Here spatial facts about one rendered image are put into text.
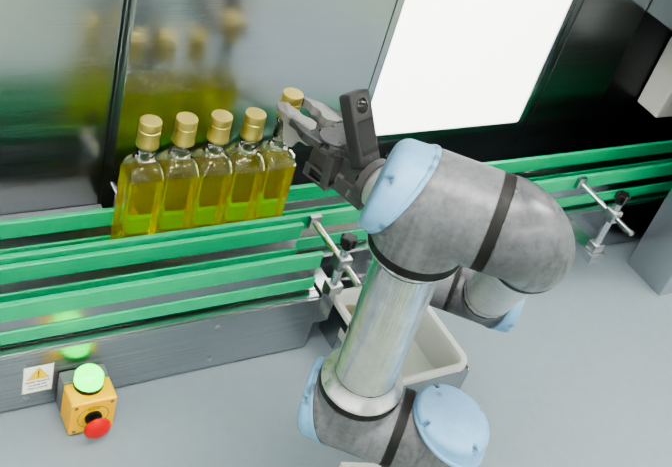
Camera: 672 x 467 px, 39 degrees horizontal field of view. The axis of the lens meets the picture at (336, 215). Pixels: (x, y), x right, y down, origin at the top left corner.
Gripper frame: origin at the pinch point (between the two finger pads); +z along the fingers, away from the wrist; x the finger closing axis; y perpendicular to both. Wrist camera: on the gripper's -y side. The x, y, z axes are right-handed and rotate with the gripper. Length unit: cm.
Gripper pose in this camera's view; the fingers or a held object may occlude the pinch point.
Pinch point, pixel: (293, 100)
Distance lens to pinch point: 153.1
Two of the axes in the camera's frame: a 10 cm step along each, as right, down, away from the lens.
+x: 7.0, -2.9, 6.6
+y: -2.5, 7.6, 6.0
